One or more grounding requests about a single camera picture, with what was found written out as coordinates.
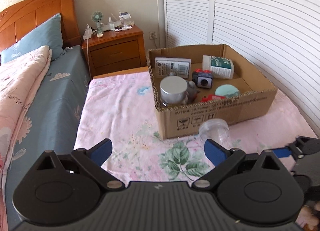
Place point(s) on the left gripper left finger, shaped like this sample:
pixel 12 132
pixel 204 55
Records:
pixel 90 161

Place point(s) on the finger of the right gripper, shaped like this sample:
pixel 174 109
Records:
pixel 283 152
pixel 304 146

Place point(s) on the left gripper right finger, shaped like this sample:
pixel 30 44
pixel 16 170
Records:
pixel 226 163

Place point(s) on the clear plastic jar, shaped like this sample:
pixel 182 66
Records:
pixel 217 130

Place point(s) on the mint green round case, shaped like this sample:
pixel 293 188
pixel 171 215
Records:
pixel 227 91

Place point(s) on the grey elephant toy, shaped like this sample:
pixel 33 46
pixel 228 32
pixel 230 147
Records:
pixel 192 91

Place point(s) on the black toy block red wheels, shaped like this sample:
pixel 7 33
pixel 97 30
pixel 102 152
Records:
pixel 202 78

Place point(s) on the capsule jar with silver lid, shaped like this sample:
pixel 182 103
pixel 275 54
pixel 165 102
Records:
pixel 173 91

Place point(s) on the white medical cotton bottle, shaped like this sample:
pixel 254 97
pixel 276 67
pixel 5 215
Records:
pixel 220 67

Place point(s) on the clear pen refill case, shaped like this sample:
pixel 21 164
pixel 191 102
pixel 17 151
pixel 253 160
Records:
pixel 166 66

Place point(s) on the person's right hand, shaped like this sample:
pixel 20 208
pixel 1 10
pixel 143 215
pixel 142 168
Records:
pixel 308 218

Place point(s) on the blue bed sheet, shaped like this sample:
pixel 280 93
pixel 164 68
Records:
pixel 52 120

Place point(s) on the floral pink table cloth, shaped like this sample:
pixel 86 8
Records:
pixel 122 109

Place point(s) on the brown cardboard box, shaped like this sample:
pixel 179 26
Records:
pixel 256 92

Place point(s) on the pink floral quilt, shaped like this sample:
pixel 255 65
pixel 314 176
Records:
pixel 20 80

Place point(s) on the wooden nightstand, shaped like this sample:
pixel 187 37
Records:
pixel 115 51

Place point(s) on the white power strip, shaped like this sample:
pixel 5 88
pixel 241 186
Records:
pixel 88 33

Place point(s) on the white louvered closet door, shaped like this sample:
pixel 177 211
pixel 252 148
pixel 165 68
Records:
pixel 280 37

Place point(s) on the blue pillow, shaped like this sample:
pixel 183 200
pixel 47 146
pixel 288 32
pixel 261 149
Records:
pixel 48 33

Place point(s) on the clear spray bottle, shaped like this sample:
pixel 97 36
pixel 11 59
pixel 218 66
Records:
pixel 110 24

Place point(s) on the small green desk fan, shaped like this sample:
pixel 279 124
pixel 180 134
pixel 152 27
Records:
pixel 97 17

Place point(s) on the phone stand with device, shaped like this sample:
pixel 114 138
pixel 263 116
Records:
pixel 126 20

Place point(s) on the wooden bed headboard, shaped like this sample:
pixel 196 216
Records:
pixel 19 19

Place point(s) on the wall power outlet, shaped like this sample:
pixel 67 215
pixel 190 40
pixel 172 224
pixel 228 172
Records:
pixel 152 35

